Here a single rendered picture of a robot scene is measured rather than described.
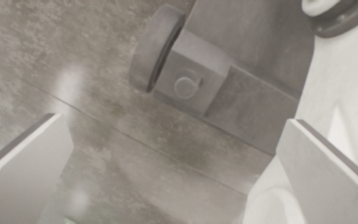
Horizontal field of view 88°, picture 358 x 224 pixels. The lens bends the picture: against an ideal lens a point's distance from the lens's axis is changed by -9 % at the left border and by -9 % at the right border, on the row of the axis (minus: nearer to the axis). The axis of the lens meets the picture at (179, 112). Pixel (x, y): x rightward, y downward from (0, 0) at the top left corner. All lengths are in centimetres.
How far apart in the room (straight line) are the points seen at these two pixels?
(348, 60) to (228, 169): 57
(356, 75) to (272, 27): 21
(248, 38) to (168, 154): 47
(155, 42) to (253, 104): 22
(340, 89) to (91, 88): 63
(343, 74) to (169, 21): 29
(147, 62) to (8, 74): 62
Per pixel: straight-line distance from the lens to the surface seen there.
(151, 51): 38
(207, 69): 36
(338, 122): 20
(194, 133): 65
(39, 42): 77
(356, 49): 25
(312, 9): 30
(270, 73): 42
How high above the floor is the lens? 56
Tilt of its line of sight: 64 degrees down
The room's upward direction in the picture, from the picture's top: 161 degrees counter-clockwise
